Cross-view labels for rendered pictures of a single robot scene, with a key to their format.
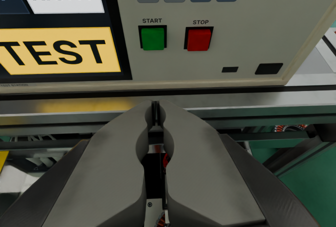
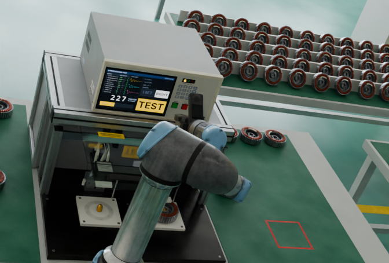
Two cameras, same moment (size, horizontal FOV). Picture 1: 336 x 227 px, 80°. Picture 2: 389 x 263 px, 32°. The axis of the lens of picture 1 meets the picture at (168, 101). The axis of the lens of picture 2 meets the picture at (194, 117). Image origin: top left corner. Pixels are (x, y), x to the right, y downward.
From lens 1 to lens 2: 2.28 m
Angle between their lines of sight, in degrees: 29
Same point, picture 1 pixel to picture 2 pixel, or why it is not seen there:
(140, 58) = (169, 110)
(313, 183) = (237, 208)
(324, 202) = (242, 216)
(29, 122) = (134, 124)
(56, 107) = (143, 120)
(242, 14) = not seen: hidden behind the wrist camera
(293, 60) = (206, 116)
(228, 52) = not seen: hidden behind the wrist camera
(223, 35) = not seen: hidden behind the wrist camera
